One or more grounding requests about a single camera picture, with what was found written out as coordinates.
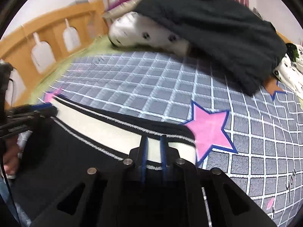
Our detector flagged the white floral pillow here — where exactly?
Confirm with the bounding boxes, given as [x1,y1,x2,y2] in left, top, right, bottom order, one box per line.
[108,12,190,56]

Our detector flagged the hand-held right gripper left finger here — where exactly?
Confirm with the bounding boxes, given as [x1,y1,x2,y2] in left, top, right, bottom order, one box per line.
[31,135,149,227]

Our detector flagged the dark padded jacket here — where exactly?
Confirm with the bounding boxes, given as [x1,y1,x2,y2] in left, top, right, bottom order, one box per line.
[133,0,288,97]

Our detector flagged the purple and white pillow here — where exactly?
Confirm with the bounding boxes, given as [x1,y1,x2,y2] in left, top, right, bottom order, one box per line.
[102,0,142,19]

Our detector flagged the person's leg in jeans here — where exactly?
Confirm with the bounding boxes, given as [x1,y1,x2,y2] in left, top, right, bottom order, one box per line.
[0,177,19,221]

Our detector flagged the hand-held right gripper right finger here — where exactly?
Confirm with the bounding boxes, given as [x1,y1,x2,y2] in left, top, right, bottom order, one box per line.
[160,134,277,227]

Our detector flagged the wooden headboard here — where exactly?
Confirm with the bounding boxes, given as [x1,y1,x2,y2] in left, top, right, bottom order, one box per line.
[0,0,112,109]

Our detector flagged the grey checked star blanket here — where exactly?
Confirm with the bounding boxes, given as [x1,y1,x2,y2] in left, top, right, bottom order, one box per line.
[35,51,303,220]

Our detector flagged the black pants with white stripe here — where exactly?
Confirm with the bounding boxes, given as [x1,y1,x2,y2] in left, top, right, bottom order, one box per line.
[7,94,197,227]

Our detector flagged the white floral cloth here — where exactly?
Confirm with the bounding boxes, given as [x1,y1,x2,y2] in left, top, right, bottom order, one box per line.
[272,43,303,93]

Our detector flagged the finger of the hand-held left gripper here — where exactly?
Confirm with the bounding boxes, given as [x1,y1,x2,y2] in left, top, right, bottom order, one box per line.
[6,103,58,120]
[0,117,45,139]

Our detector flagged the person's left hand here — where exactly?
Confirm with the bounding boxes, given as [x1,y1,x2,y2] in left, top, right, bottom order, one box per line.
[2,137,21,179]

